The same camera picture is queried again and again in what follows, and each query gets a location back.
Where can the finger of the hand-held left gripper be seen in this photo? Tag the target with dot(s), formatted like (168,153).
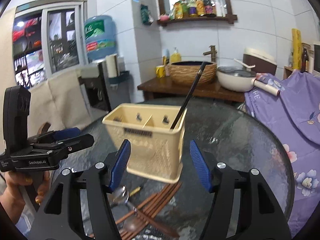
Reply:
(82,141)
(67,132)

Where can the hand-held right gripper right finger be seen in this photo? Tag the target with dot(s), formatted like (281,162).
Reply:
(200,165)

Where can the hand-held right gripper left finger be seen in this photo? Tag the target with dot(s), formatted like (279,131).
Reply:
(121,165)

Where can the cream plastic utensil holder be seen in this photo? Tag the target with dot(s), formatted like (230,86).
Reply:
(150,155)

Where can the metal spoon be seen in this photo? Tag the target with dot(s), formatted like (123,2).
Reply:
(120,196)

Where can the pile of wooden chopsticks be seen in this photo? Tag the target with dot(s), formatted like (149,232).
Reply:
(160,200)

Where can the dark chopstick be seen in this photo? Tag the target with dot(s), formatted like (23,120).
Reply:
(190,92)

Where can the person's left hand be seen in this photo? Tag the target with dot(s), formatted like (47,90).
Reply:
(12,192)

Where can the brown curved wooden object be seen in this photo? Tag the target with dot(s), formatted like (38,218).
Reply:
(43,128)

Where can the small gold metal utensil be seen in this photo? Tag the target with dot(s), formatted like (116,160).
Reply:
(136,191)

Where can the beige cloth cover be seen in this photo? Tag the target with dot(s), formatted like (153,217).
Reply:
(67,100)

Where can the water dispenser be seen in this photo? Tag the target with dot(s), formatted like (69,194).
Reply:
(95,92)

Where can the teal cup holder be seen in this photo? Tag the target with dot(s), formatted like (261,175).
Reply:
(123,77)

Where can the white paper cup stack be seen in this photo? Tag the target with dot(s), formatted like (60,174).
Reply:
(112,65)

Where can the wooden counter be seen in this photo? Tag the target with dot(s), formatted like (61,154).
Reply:
(162,87)

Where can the sliding glass window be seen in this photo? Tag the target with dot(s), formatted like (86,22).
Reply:
(62,42)

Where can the white pot with glass lid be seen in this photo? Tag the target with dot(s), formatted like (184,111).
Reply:
(232,81)

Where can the woven pattern wash basin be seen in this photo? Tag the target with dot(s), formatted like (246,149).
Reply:
(185,73)

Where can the blue water jug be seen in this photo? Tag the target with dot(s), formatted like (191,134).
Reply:
(100,37)

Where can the yellow mug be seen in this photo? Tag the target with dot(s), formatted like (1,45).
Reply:
(160,71)

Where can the white rice paddle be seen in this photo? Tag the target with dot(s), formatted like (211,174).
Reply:
(243,64)

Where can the purple floral cloth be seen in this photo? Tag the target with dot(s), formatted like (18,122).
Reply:
(295,110)

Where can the yellow soap pump bottle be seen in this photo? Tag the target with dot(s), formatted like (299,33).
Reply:
(175,56)

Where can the blue yellow spray can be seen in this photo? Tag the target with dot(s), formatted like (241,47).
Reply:
(166,58)

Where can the bronze faucet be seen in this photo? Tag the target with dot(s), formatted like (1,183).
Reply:
(212,52)

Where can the white brown rice cooker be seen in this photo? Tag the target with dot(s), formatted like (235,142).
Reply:
(260,60)

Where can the small clear bottle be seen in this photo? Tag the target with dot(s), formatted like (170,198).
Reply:
(290,61)

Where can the green hanging packet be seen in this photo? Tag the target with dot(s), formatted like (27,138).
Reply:
(146,15)

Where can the wooden framed mirror shelf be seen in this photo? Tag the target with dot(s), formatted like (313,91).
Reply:
(195,19)

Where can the brown glass bottle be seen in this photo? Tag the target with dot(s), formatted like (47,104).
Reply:
(304,62)

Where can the small pink bowl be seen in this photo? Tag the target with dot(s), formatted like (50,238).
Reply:
(164,17)

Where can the tall yellow box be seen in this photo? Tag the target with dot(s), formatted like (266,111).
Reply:
(297,47)

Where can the yellow green packet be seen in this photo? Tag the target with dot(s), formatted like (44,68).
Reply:
(174,11)

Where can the yellow oil bottle green cap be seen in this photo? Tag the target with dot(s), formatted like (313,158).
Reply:
(182,10)

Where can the oil bottle purple label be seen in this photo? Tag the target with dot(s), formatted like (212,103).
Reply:
(192,8)

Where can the oil bottle orange label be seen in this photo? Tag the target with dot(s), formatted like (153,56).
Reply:
(200,7)

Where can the white appliance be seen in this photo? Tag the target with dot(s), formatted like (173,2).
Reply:
(317,57)

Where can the dark sauce bottle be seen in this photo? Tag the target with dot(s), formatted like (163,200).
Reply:
(209,6)

